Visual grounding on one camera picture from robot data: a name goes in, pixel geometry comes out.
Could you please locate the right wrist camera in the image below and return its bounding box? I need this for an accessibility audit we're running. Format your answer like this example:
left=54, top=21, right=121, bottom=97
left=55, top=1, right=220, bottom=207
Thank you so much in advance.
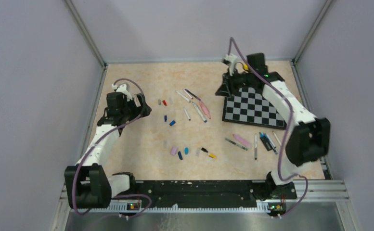
left=222, top=54, right=238, bottom=76

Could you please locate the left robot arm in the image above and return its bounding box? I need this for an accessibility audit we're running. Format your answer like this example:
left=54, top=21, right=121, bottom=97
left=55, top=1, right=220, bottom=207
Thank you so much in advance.
left=64, top=92, right=152, bottom=209

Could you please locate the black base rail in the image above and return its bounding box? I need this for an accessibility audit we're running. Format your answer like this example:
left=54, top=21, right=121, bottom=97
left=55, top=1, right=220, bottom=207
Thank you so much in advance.
left=123, top=180, right=297, bottom=208

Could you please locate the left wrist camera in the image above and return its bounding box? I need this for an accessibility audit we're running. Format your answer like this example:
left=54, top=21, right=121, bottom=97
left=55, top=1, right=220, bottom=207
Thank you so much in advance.
left=112, top=83, right=133, bottom=101

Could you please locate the pink highlighter pen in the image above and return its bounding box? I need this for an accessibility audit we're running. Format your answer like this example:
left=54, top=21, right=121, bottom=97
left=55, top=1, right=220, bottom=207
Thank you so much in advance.
left=233, top=134, right=252, bottom=149

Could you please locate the black white chessboard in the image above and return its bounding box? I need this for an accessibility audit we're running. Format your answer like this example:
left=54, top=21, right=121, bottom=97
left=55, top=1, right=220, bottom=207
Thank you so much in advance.
left=222, top=88, right=286, bottom=130

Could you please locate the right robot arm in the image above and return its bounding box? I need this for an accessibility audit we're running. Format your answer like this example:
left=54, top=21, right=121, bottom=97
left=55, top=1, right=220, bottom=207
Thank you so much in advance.
left=215, top=53, right=331, bottom=200

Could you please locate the white marker dark blue cap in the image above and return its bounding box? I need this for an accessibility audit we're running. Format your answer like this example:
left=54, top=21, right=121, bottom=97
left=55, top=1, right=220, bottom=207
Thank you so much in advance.
left=254, top=134, right=258, bottom=160

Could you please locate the black marker blue cap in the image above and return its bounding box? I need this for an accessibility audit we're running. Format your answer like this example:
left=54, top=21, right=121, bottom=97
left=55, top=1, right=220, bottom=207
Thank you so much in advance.
left=259, top=132, right=273, bottom=151

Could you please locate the pink highlighter cap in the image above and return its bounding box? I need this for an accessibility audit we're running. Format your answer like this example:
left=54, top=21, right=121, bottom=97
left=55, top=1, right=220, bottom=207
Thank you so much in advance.
left=170, top=146, right=178, bottom=155

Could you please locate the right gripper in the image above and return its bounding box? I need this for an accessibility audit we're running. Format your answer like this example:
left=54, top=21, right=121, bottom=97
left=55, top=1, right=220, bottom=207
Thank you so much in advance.
left=214, top=68, right=253, bottom=98

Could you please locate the white pen grey cap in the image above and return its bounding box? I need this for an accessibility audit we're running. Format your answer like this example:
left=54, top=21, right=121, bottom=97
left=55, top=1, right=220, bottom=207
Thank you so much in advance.
left=175, top=90, right=191, bottom=103

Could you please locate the green gel pen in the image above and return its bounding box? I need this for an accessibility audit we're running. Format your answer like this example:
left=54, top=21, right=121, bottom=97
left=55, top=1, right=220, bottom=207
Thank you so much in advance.
left=225, top=138, right=248, bottom=151

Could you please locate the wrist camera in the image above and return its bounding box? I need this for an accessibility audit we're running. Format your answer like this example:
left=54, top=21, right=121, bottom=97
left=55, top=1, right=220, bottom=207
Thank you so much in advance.
left=112, top=83, right=133, bottom=101
left=222, top=54, right=238, bottom=76

